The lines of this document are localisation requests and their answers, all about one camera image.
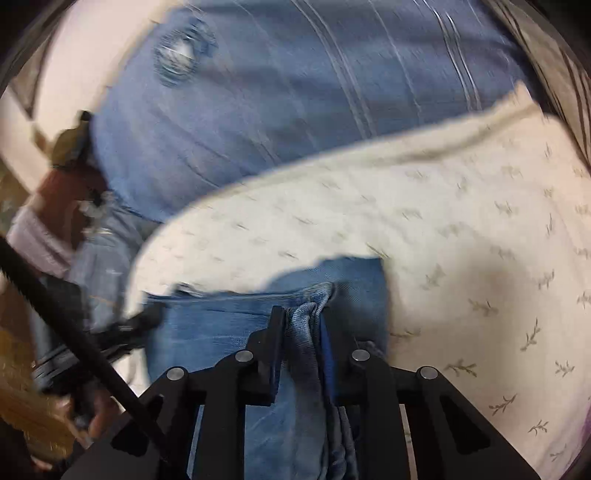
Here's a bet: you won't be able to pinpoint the black cable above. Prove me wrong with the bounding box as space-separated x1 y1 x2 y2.
0 234 167 448

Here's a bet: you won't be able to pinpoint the cream leaf-print bedsheet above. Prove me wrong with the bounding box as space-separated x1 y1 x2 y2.
125 85 590 479

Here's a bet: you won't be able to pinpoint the beige striped cushion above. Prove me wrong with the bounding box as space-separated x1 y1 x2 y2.
487 1 590 161

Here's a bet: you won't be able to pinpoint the blue denim pants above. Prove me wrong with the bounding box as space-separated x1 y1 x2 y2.
71 202 392 480

